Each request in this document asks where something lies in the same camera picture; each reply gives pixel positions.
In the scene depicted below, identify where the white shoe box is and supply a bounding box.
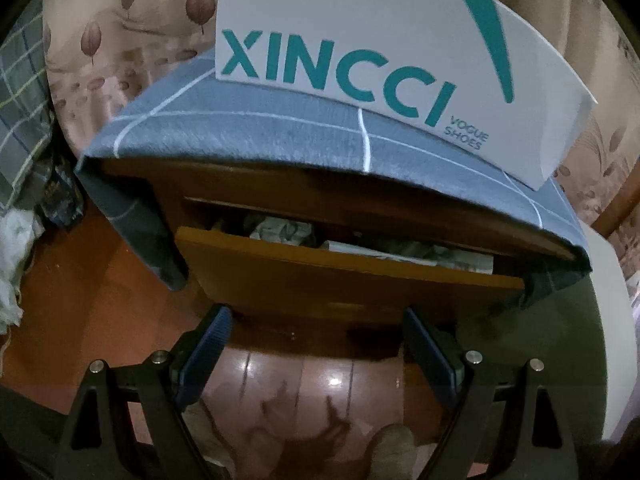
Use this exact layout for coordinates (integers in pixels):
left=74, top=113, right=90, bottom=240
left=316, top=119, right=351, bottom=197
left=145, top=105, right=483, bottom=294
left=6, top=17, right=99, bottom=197
left=215, top=0, right=599, bottom=192

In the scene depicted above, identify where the wooden nightstand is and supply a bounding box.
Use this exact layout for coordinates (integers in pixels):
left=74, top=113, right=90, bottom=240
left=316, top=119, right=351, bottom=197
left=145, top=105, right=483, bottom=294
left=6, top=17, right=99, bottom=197
left=97, top=157, right=576, bottom=346

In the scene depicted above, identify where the leaf print curtain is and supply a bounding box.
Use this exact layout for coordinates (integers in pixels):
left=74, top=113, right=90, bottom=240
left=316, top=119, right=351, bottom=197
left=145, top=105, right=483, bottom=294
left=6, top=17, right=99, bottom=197
left=42, top=0, right=640, bottom=261

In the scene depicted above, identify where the dark bag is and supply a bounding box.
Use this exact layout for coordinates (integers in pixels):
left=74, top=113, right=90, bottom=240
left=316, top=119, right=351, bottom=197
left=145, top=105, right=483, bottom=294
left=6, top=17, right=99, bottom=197
left=37, top=157, right=83, bottom=228

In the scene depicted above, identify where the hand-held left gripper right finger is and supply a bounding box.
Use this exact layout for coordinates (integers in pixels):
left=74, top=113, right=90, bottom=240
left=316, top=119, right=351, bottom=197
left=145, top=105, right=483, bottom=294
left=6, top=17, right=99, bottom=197
left=402, top=306, right=601, bottom=480

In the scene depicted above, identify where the person's foot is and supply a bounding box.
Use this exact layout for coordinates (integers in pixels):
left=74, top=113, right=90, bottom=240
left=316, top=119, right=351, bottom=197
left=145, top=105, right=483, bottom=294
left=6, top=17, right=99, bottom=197
left=367, top=422, right=418, bottom=480

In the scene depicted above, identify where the plaid bedding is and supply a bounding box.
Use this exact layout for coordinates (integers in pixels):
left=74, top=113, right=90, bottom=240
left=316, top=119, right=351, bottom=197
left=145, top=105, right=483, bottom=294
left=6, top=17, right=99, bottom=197
left=0, top=0, right=56, bottom=211

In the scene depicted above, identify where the blue checked cloth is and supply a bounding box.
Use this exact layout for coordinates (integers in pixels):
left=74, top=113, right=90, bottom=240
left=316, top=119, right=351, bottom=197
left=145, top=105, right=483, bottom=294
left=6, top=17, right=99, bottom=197
left=75, top=47, right=593, bottom=311

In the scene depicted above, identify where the white cloth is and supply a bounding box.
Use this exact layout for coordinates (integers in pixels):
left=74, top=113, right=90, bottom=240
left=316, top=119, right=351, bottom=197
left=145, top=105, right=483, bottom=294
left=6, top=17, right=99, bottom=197
left=210, top=212, right=496, bottom=276

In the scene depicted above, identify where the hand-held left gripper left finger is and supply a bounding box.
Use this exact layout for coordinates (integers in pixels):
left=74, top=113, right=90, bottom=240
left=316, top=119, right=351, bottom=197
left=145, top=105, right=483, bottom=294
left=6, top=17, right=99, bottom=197
left=52, top=304, right=235, bottom=480

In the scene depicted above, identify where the white plastic bag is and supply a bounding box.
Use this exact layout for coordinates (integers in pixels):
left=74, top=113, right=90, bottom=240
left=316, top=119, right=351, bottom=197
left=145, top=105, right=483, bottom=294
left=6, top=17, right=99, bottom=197
left=0, top=207, right=46, bottom=331

